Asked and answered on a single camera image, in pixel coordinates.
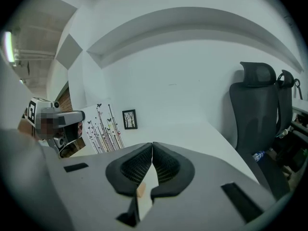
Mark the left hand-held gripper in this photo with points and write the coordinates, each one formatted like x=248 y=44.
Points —
x=43 y=102

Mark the plastic water bottle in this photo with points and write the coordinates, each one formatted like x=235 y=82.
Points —
x=258 y=156

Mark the ceiling light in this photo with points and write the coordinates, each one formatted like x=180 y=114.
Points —
x=8 y=46

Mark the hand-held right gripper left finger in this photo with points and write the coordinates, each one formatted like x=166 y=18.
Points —
x=96 y=189

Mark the small clear bottle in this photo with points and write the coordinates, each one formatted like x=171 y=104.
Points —
x=282 y=133

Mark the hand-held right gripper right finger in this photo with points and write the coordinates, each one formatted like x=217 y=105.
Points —
x=204 y=194

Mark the black picture frame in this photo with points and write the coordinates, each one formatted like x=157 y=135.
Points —
x=130 y=119

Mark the white flower print canvas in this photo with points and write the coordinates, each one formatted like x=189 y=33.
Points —
x=103 y=126

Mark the white desk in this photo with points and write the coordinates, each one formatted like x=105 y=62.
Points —
x=300 y=108
x=192 y=138

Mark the black office chair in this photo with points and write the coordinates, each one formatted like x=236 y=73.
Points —
x=286 y=100
x=255 y=109

